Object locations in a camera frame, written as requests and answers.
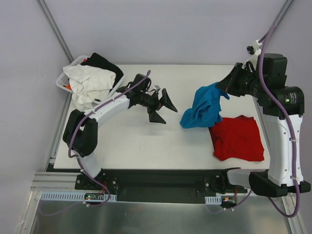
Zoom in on blue t-shirt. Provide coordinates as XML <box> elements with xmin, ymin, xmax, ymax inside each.
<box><xmin>180</xmin><ymin>82</ymin><xmax>230</xmax><ymax>129</ymax></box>

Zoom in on red t-shirt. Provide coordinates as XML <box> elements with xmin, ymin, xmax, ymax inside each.
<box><xmin>209</xmin><ymin>115</ymin><xmax>264</xmax><ymax>162</ymax></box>

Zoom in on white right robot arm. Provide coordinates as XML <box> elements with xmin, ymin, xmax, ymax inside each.
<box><xmin>216</xmin><ymin>40</ymin><xmax>311</xmax><ymax>197</ymax></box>

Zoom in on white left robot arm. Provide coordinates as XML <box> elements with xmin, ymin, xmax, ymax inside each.
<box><xmin>62</xmin><ymin>74</ymin><xmax>177</xmax><ymax>190</ymax></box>

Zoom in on white t-shirt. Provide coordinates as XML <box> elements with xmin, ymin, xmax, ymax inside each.
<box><xmin>63</xmin><ymin>64</ymin><xmax>116</xmax><ymax>110</ymax></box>

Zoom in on black t-shirt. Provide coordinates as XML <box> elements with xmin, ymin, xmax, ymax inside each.
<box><xmin>81</xmin><ymin>53</ymin><xmax>123</xmax><ymax>77</ymax></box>

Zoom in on black robot base mount plate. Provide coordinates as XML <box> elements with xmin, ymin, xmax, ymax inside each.
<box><xmin>75</xmin><ymin>169</ymin><xmax>247</xmax><ymax>204</ymax></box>

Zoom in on aluminium frame post right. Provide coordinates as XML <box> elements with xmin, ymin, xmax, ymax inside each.
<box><xmin>269</xmin><ymin>0</ymin><xmax>295</xmax><ymax>30</ymax></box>

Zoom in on aluminium frame post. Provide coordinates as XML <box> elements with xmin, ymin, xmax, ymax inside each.
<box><xmin>269</xmin><ymin>0</ymin><xmax>295</xmax><ymax>30</ymax></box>
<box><xmin>36</xmin><ymin>0</ymin><xmax>74</xmax><ymax>63</ymax></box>

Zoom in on white slotted cable duct right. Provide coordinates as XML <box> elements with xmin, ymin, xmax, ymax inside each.
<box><xmin>205</xmin><ymin>195</ymin><xmax>222</xmax><ymax>205</ymax></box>

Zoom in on white slotted cable duct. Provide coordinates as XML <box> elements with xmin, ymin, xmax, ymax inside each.
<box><xmin>41</xmin><ymin>192</ymin><xmax>117</xmax><ymax>202</ymax></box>
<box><xmin>205</xmin><ymin>195</ymin><xmax>222</xmax><ymax>205</ymax></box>

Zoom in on aluminium table edge rail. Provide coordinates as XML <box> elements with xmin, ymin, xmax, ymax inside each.
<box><xmin>30</xmin><ymin>170</ymin><xmax>293</xmax><ymax>197</ymax></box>

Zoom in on white slotted cable duct left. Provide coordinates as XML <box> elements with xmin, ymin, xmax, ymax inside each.
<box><xmin>41</xmin><ymin>192</ymin><xmax>117</xmax><ymax>202</ymax></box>

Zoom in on aluminium frame post left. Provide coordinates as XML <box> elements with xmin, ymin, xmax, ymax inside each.
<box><xmin>36</xmin><ymin>0</ymin><xmax>74</xmax><ymax>63</ymax></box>

